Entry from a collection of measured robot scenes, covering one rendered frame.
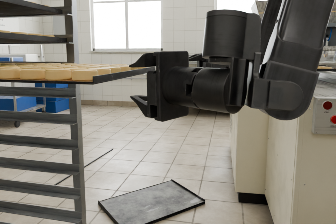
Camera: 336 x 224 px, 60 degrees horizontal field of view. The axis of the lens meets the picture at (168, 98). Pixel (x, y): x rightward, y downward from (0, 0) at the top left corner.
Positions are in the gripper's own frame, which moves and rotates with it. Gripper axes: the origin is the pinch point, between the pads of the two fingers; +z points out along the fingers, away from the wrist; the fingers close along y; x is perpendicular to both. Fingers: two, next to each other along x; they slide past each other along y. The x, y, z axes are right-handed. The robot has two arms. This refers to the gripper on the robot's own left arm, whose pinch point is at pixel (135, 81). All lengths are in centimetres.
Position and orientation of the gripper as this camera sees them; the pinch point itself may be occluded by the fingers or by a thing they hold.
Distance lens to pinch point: 50.3
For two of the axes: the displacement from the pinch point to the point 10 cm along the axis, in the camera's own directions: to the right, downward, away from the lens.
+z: -7.2, -1.0, 6.8
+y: -0.2, -9.9, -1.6
